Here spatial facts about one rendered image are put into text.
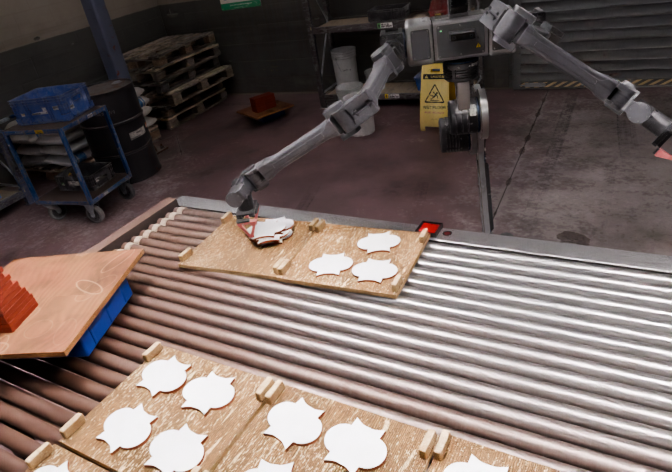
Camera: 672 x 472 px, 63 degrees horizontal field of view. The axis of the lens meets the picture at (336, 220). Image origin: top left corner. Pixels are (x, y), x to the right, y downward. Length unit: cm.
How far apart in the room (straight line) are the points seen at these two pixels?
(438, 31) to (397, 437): 145
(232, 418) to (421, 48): 145
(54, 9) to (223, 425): 628
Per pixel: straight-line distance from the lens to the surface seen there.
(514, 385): 139
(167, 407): 149
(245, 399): 142
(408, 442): 125
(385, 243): 184
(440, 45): 217
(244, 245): 202
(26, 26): 700
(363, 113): 169
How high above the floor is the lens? 191
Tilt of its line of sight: 29 degrees down
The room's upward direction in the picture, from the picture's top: 10 degrees counter-clockwise
